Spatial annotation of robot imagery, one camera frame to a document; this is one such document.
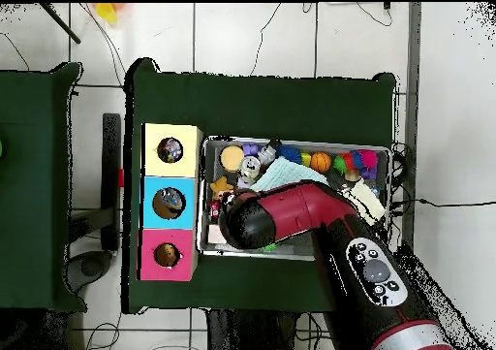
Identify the small brown teddy bear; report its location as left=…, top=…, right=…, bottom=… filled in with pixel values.
left=210, top=175, right=235, bottom=201

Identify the mint green cloth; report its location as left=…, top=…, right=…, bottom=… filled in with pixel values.
left=249, top=157, right=328, bottom=194

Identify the clear plastic packet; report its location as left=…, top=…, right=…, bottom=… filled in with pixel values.
left=158, top=190, right=185, bottom=216

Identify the multicolour cartoon print cloth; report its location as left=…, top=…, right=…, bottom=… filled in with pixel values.
left=158, top=139, right=183, bottom=163

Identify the yellow rubber duck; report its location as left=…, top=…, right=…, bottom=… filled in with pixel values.
left=156, top=244, right=179, bottom=267

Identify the cream yellow cloth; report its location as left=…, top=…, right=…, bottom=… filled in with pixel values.
left=340, top=180, right=387, bottom=227

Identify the shallow clear mesh bin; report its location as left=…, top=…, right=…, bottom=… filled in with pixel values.
left=197, top=136, right=391, bottom=266

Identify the wooden box with three holes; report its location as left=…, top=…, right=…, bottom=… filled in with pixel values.
left=138, top=122, right=202, bottom=283

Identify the silver drinks can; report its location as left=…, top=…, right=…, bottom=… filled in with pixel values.
left=239, top=155, right=263, bottom=179

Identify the peach orange ball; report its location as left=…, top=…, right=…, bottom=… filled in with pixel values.
left=220, top=145, right=246, bottom=173

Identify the orange toy basketball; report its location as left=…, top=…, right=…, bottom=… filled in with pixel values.
left=309, top=151, right=333, bottom=175

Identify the pink spiky ball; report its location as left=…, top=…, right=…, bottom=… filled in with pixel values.
left=356, top=149, right=380, bottom=172

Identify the black chair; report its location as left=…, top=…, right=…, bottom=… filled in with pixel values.
left=68, top=112, right=125, bottom=293

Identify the grey metal beam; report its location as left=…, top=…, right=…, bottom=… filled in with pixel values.
left=397, top=2, right=423, bottom=250

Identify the green cloth side table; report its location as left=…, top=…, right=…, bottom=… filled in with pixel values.
left=0, top=61, right=85, bottom=312

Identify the yellow floor object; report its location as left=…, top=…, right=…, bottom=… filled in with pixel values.
left=94, top=3, right=121, bottom=25

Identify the black rod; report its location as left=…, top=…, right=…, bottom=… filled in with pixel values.
left=38, top=3, right=82, bottom=45

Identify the black cable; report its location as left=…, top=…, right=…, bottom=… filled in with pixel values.
left=249, top=2, right=284, bottom=78
left=389, top=142, right=496, bottom=218

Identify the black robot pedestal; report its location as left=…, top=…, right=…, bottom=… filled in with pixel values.
left=204, top=309, right=326, bottom=350

